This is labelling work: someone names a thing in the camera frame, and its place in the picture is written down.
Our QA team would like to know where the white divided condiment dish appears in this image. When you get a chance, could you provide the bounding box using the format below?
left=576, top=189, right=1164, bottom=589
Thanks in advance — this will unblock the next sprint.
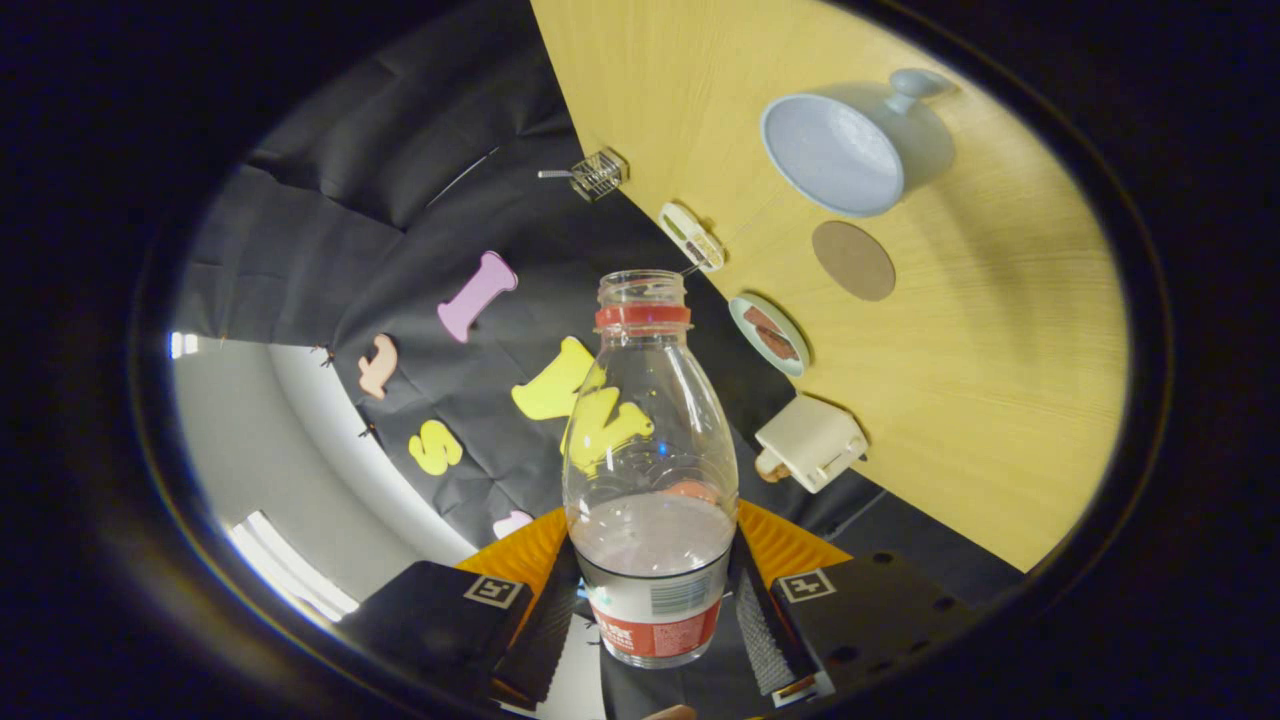
left=658, top=202, right=726, bottom=273

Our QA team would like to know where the pale green plate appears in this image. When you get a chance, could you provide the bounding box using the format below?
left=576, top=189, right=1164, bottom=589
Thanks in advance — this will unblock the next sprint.
left=728, top=293, right=811, bottom=378

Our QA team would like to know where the long ceiling light panel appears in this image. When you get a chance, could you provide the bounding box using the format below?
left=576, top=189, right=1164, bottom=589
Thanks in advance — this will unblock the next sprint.
left=228, top=511, right=359, bottom=623

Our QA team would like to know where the wooden table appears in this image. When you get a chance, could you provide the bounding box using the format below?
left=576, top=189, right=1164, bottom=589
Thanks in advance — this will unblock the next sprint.
left=530, top=0, right=1131, bottom=573

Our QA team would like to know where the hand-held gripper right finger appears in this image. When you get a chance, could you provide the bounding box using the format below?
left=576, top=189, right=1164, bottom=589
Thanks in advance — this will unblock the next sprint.
left=735, top=500, right=983, bottom=711

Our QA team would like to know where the brown round coaster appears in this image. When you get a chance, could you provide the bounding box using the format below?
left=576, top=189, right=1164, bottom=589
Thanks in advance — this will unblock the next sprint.
left=811, top=220, right=897, bottom=302

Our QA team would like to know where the white toaster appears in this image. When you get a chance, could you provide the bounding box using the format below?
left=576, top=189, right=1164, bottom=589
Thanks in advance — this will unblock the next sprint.
left=755, top=393, right=869, bottom=494

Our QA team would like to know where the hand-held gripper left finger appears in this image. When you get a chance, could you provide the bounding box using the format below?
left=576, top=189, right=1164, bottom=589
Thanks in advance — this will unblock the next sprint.
left=335, top=507, right=583, bottom=713

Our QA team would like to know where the metal wire basket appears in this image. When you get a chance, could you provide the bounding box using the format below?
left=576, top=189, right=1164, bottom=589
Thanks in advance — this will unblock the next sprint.
left=570, top=147, right=630, bottom=203

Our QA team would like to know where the white cup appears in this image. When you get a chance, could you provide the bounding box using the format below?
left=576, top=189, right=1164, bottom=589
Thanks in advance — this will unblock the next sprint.
left=760, top=68, right=959, bottom=219

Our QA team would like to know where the clear plastic juice bottle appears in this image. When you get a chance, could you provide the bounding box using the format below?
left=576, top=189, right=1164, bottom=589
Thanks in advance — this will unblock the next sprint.
left=562, top=269, right=741, bottom=669

